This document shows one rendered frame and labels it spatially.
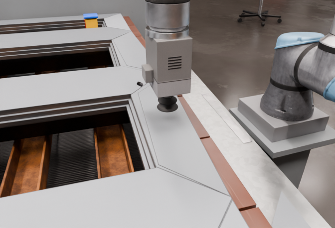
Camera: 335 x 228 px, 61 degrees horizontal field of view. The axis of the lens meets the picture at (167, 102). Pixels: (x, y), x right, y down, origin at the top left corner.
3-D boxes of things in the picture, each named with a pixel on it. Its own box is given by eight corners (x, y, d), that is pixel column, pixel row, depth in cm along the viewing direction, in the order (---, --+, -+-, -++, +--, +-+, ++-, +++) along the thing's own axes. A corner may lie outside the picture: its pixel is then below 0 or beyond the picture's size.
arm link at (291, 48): (294, 68, 89) (303, 24, 82) (328, 85, 77) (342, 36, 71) (261, 73, 85) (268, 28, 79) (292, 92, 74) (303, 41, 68)
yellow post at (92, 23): (90, 61, 132) (84, 20, 122) (90, 57, 136) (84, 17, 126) (101, 60, 133) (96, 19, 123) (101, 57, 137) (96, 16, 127)
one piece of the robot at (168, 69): (127, 8, 50) (132, 90, 59) (137, 20, 43) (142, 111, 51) (179, 5, 53) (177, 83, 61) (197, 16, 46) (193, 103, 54)
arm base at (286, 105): (290, 94, 95) (295, 66, 90) (324, 116, 82) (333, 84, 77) (250, 101, 91) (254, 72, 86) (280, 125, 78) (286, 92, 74)
